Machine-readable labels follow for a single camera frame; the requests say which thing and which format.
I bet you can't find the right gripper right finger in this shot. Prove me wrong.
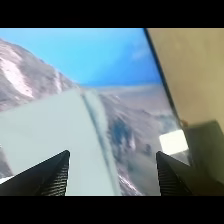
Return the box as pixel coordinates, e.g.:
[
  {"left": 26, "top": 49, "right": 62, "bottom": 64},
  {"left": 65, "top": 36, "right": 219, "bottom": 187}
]
[{"left": 155, "top": 150, "right": 224, "bottom": 197}]

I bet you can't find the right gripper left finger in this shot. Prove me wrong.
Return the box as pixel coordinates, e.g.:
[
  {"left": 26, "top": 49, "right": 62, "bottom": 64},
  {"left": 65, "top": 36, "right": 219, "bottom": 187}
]
[{"left": 0, "top": 149, "right": 71, "bottom": 197}]

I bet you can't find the pale grey-blue shirt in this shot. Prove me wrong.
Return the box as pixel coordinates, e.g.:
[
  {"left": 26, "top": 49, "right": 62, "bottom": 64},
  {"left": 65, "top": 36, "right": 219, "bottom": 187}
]
[{"left": 0, "top": 87, "right": 123, "bottom": 197}]

